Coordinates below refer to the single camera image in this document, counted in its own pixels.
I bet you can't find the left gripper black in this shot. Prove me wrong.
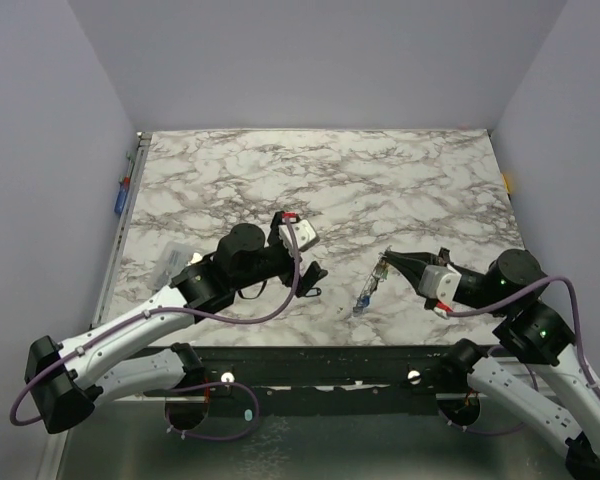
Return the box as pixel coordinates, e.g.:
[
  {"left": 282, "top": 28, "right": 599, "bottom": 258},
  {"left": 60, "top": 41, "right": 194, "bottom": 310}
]
[{"left": 234, "top": 216, "right": 328, "bottom": 297}]

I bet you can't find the silver protractor key organizer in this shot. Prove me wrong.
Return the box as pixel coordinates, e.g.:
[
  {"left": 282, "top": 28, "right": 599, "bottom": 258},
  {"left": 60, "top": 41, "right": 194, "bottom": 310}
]
[{"left": 352, "top": 254, "right": 389, "bottom": 316}]

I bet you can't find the black key tag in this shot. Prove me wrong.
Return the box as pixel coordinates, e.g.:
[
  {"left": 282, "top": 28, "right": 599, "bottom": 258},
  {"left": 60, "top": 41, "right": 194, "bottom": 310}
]
[{"left": 303, "top": 287, "right": 322, "bottom": 298}]

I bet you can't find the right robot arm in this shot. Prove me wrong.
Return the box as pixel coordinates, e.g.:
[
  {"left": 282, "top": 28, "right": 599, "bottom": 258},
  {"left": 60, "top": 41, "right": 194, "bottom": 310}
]
[{"left": 382, "top": 249, "right": 600, "bottom": 479}]

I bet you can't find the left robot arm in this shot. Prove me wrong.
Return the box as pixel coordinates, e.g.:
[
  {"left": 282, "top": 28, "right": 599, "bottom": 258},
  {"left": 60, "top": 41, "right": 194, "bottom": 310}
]
[{"left": 10, "top": 211, "right": 327, "bottom": 434}]

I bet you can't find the clear plastic bag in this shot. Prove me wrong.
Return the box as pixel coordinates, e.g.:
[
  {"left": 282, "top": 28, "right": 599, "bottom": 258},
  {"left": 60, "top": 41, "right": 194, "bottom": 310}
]
[{"left": 148, "top": 241, "right": 195, "bottom": 292}]

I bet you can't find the blue red clamp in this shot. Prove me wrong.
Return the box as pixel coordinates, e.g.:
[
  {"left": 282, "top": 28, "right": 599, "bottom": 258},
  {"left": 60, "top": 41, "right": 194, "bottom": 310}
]
[{"left": 114, "top": 153, "right": 135, "bottom": 216}]

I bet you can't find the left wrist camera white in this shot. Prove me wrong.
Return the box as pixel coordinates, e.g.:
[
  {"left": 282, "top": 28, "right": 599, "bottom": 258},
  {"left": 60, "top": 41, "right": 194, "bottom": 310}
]
[{"left": 278, "top": 219, "right": 320, "bottom": 252}]

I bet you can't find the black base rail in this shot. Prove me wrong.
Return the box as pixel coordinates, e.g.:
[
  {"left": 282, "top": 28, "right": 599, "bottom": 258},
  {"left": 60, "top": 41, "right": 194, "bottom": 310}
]
[{"left": 139, "top": 344, "right": 546, "bottom": 419}]

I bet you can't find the yellow tag on wall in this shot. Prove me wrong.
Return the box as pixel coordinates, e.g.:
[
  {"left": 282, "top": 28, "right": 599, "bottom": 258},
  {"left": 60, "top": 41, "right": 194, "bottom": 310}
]
[{"left": 502, "top": 173, "right": 513, "bottom": 195}]

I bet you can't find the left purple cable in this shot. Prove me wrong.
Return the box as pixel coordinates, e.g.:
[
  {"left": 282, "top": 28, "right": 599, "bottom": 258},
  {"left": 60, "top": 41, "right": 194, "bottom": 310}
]
[{"left": 9, "top": 222, "right": 304, "bottom": 427}]

